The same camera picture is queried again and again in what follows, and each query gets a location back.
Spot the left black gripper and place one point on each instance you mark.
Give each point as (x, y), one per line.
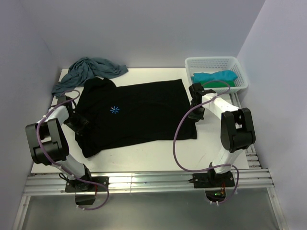
(83, 122)

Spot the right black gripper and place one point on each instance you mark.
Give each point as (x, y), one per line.
(196, 118)

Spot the black t shirt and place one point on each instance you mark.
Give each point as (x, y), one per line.
(122, 116)

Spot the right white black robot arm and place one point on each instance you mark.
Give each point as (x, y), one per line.
(236, 133)

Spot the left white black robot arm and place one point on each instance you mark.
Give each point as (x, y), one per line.
(48, 145)

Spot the rolled turquoise t shirt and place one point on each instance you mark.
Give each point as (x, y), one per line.
(224, 75)

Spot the rolled green t shirt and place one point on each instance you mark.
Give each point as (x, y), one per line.
(215, 84)

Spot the white plastic basket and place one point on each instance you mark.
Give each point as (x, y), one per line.
(215, 64)

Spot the grey blue crumpled t shirt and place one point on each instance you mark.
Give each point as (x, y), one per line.
(85, 69)

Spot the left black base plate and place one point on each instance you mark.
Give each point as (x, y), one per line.
(100, 185)

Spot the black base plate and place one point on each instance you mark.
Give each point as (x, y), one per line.
(211, 179)
(100, 185)

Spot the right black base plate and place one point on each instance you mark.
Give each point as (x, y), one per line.
(211, 179)

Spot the aluminium rail frame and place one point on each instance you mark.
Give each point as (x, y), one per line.
(148, 191)

